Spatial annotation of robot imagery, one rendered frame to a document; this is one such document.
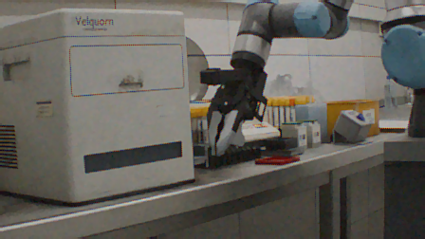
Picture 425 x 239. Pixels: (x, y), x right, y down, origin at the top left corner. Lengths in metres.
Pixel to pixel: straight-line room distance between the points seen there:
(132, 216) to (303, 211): 1.72
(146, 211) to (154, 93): 0.20
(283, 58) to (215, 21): 0.41
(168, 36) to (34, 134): 0.29
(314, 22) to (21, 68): 0.58
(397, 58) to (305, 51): 1.52
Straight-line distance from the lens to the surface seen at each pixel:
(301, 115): 1.68
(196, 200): 1.12
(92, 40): 1.01
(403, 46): 1.18
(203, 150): 1.21
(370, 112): 1.82
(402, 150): 1.28
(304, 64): 2.67
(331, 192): 1.55
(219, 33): 2.25
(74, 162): 0.98
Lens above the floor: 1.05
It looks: 3 degrees down
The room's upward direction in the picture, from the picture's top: 3 degrees counter-clockwise
